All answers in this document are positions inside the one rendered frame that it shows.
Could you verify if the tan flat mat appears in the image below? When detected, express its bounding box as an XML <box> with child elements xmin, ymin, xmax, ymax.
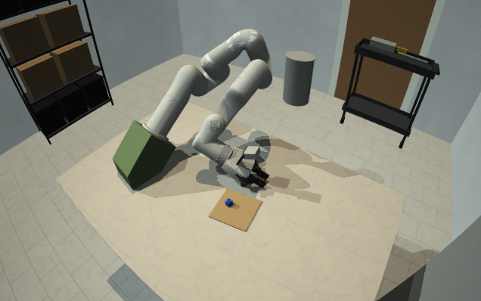
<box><xmin>209</xmin><ymin>188</ymin><xmax>262</xmax><ymax>231</ymax></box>

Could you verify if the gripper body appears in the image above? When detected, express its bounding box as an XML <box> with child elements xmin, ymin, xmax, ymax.
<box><xmin>222</xmin><ymin>148</ymin><xmax>255</xmax><ymax>183</ymax></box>

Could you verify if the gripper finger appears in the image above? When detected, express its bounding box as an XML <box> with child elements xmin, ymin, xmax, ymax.
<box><xmin>252</xmin><ymin>160</ymin><xmax>269</xmax><ymax>180</ymax></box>
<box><xmin>236</xmin><ymin>173</ymin><xmax>267</xmax><ymax>188</ymax></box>

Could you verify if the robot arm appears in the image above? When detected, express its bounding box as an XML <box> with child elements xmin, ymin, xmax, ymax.
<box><xmin>142</xmin><ymin>29</ymin><xmax>272</xmax><ymax>165</ymax></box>

